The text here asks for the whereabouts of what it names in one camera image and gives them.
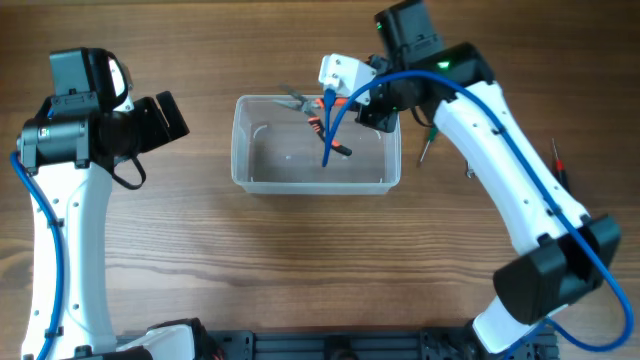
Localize green handled screwdriver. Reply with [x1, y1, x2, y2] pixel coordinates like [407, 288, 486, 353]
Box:
[418, 127, 439, 166]

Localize orange black needle-nose pliers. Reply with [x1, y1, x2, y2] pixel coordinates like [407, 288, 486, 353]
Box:
[272, 84, 352, 157]

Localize clear plastic container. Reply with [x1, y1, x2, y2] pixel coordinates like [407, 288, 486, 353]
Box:
[231, 95, 402, 195]

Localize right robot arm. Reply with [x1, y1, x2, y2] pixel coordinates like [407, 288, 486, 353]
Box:
[358, 1, 621, 359]

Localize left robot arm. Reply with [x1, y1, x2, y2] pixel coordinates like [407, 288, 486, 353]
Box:
[10, 47, 224, 359]

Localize silver socket wrench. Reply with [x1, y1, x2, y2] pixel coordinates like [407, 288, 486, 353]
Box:
[466, 162, 475, 179]

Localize red black screwdriver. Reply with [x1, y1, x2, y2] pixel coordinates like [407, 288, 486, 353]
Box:
[551, 138, 571, 193]

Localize blue left camera cable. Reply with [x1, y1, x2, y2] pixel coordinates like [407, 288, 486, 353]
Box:
[8, 149, 66, 360]

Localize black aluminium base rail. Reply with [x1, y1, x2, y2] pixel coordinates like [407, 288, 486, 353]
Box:
[114, 327, 559, 360]

